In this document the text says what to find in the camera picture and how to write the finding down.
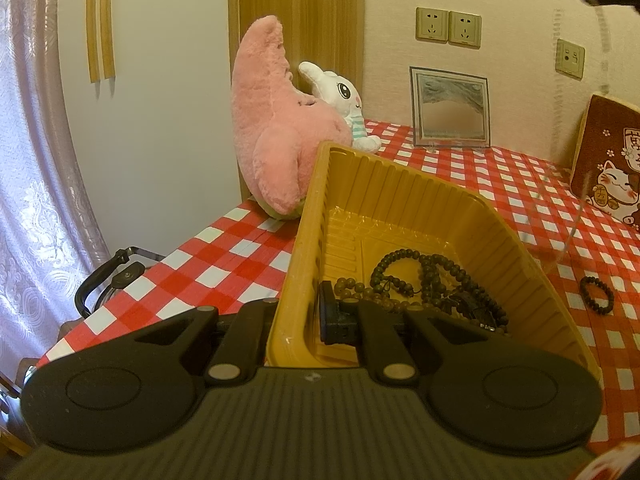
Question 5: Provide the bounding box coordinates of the red white checkered tablecloth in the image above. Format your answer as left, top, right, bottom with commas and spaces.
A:
37, 119, 640, 456

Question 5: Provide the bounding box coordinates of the dark bead bracelet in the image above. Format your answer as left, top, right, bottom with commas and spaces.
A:
580, 276, 615, 316

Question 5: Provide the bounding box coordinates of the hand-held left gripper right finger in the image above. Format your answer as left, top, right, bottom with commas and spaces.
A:
319, 281, 506, 386

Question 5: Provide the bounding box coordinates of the yellow plastic tray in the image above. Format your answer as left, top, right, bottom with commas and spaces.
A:
264, 141, 603, 386

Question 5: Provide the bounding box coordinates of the brown lucky cat cushion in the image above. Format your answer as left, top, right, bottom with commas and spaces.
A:
570, 92, 640, 233

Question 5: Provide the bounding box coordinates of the wooden door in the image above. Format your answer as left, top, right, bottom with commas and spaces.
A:
228, 0, 366, 121

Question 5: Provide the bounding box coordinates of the dark bead necklace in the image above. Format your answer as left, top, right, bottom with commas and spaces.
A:
370, 249, 508, 333

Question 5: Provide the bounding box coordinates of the pink white cord necklace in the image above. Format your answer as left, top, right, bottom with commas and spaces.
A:
547, 7, 613, 266

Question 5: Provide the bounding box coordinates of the beige wall socket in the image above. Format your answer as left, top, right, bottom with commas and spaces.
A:
448, 10, 482, 48
416, 6, 450, 43
556, 38, 586, 79

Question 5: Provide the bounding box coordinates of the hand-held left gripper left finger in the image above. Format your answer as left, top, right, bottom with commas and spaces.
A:
117, 300, 281, 386

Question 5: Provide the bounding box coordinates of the white rabbit plush toy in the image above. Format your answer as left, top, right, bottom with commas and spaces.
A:
298, 61, 382, 155

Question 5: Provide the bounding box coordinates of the wooden wardrobe handle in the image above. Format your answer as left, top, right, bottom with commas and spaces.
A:
85, 0, 99, 83
98, 0, 116, 81

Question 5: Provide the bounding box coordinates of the framed landscape picture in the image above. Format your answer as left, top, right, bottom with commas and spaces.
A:
409, 66, 493, 152

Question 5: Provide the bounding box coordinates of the pink starfish plush toy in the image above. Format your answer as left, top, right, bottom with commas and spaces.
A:
231, 15, 353, 221

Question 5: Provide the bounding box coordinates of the white lace curtain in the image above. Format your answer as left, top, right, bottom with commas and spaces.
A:
0, 0, 111, 376

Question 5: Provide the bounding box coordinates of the brown bead necklace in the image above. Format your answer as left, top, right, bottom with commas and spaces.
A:
332, 275, 431, 311

